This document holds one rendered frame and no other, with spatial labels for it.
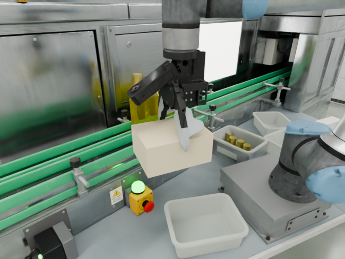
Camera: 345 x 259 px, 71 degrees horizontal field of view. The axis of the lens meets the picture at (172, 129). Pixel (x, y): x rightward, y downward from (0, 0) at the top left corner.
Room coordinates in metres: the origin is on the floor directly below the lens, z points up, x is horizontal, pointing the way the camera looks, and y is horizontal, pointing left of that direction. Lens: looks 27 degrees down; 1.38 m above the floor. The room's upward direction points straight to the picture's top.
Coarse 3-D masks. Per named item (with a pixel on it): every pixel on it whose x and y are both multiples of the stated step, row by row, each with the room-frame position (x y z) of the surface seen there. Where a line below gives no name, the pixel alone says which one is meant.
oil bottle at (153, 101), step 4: (156, 92) 0.91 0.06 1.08; (152, 96) 0.90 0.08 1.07; (156, 96) 0.91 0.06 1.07; (148, 100) 0.89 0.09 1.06; (152, 100) 0.90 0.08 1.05; (156, 100) 0.91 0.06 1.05; (148, 104) 0.89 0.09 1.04; (152, 104) 0.90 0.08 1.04; (156, 104) 0.91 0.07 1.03; (148, 108) 0.89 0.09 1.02; (152, 108) 0.89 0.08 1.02; (156, 108) 0.91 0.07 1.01; (152, 112) 0.89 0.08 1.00; (156, 112) 0.91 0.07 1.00; (152, 116) 0.89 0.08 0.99; (156, 116) 0.91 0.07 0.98; (152, 120) 0.89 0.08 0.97
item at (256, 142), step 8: (224, 128) 1.07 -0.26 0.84; (232, 128) 1.09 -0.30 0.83; (240, 128) 1.07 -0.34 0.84; (216, 136) 1.03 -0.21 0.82; (224, 136) 1.07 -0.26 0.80; (240, 136) 1.05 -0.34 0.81; (248, 136) 1.02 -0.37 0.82; (256, 136) 1.00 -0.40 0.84; (232, 144) 0.91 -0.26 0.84; (256, 144) 0.99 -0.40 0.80; (264, 144) 0.92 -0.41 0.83; (248, 152) 0.85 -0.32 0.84
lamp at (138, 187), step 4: (132, 184) 0.63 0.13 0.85; (136, 184) 0.63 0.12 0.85; (140, 184) 0.63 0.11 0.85; (132, 188) 0.62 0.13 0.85; (136, 188) 0.62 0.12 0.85; (140, 188) 0.62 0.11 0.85; (144, 188) 0.63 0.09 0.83; (132, 192) 0.62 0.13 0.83; (136, 192) 0.62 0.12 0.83; (140, 192) 0.62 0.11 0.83
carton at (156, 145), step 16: (144, 128) 0.51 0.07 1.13; (160, 128) 0.51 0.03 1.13; (176, 128) 0.51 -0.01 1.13; (144, 144) 0.43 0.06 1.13; (160, 144) 0.43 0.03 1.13; (176, 144) 0.44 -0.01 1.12; (192, 144) 0.46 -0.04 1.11; (208, 144) 0.48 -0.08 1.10; (144, 160) 0.44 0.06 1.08; (160, 160) 0.43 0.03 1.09; (176, 160) 0.44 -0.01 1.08; (192, 160) 0.46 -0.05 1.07; (208, 160) 0.48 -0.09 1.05
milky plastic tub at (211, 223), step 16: (176, 208) 0.58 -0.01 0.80; (192, 208) 0.59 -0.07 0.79; (208, 208) 0.60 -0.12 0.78; (224, 208) 0.60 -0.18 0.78; (176, 224) 0.56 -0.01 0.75; (192, 224) 0.56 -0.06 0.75; (208, 224) 0.56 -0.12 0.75; (224, 224) 0.56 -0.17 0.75; (240, 224) 0.50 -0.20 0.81; (176, 240) 0.44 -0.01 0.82; (192, 240) 0.49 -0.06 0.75; (208, 240) 0.44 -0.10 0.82; (224, 240) 0.44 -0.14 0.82; (240, 240) 0.47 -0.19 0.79; (192, 256) 0.44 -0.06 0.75
